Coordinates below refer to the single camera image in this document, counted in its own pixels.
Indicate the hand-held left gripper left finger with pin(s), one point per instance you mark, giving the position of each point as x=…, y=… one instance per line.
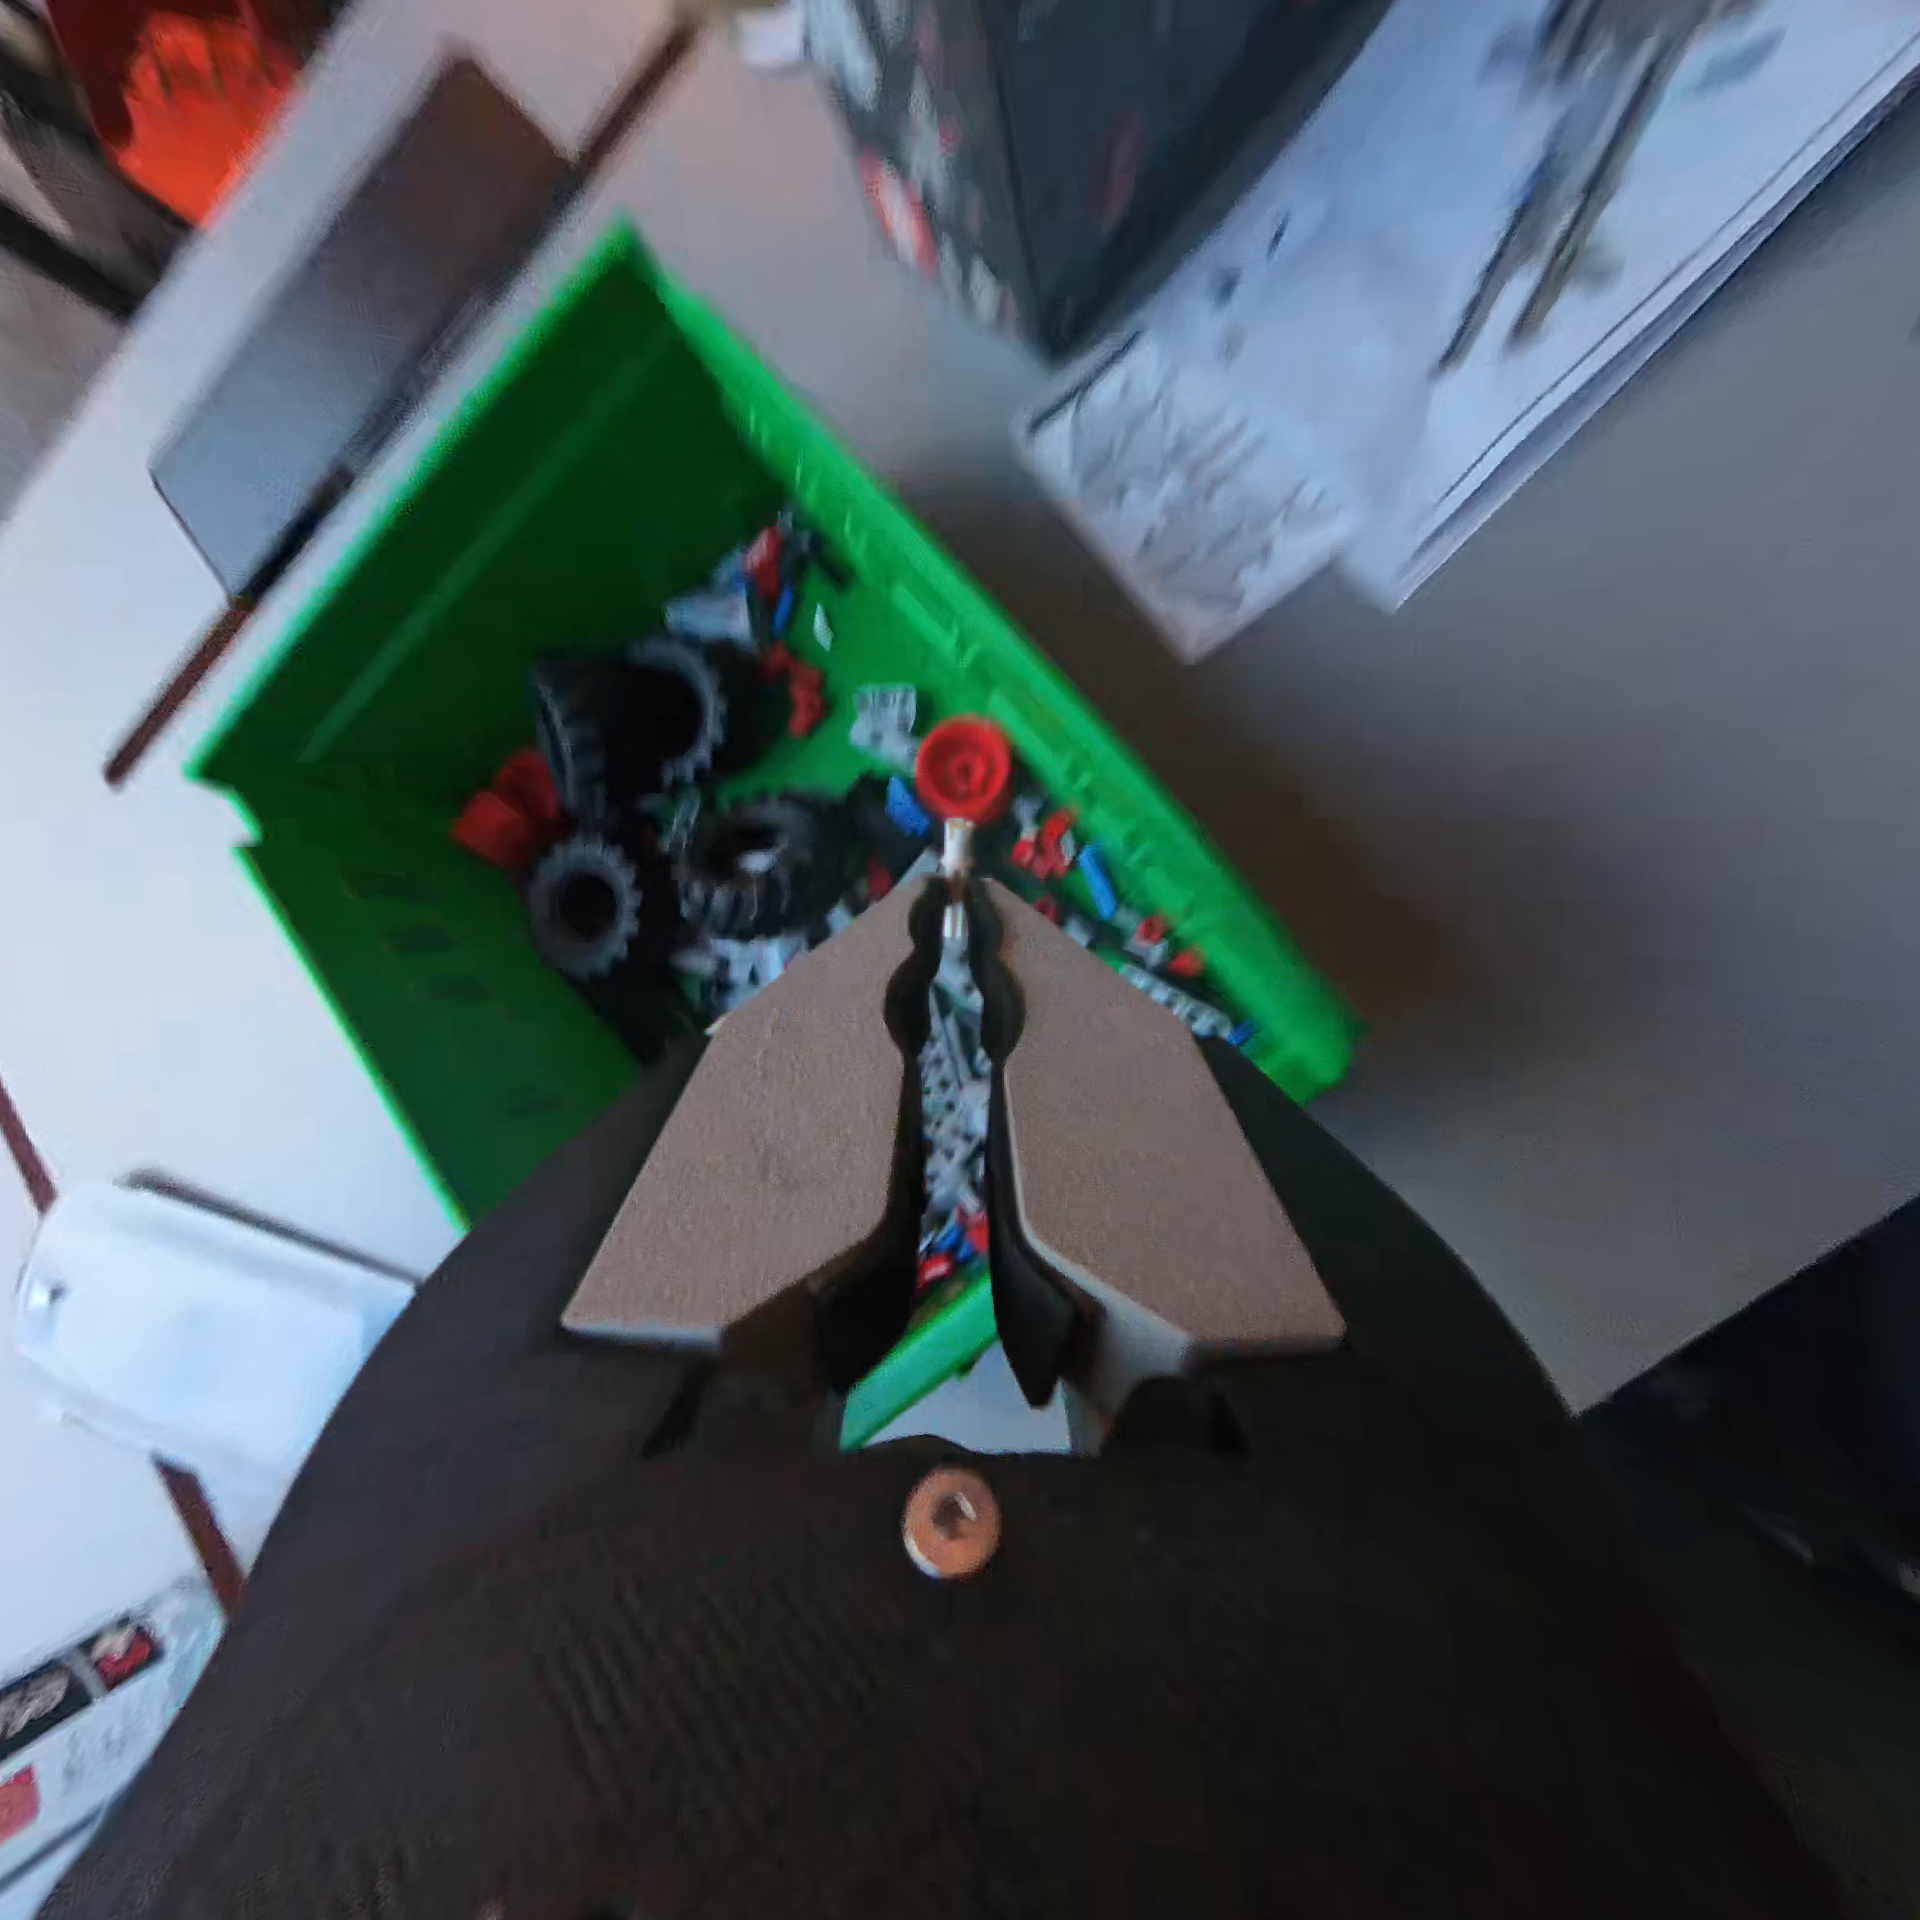
x=751, y=1170

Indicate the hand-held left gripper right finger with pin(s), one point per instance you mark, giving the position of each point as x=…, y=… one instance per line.
x=1156, y=1170

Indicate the pile of small lego pieces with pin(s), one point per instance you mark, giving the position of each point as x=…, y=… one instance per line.
x=1052, y=854

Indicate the small grey lego pin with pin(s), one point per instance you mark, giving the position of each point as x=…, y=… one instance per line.
x=958, y=854

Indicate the green plastic bin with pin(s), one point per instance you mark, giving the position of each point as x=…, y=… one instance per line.
x=495, y=494

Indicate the small black lego tire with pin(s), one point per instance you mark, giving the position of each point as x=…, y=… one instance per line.
x=586, y=908
x=751, y=862

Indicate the red lego wheel rim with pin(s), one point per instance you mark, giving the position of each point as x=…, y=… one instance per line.
x=528, y=783
x=486, y=834

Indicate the large red lego wheel hub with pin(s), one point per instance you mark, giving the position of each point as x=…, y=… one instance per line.
x=959, y=768

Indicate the grey angled lego beam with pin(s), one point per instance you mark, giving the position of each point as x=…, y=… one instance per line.
x=885, y=721

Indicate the red lego connector piece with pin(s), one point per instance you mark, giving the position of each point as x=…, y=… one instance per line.
x=795, y=692

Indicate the dark lego set box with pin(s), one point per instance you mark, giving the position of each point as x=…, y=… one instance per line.
x=1080, y=136

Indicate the clear plastic bag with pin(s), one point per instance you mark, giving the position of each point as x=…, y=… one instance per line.
x=211, y=1320

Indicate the white printed sheet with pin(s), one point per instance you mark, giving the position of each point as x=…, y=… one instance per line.
x=1186, y=481

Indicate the dark object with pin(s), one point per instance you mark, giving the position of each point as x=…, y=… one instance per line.
x=1785, y=1500

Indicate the white box with black label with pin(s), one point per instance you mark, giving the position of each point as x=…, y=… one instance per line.
x=89, y=1726

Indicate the dark grey flat tablet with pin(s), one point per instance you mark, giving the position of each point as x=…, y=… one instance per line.
x=344, y=332

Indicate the white instruction booklet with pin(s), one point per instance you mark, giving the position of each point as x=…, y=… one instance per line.
x=1620, y=270

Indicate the red orange object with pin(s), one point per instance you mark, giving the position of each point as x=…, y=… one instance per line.
x=182, y=105

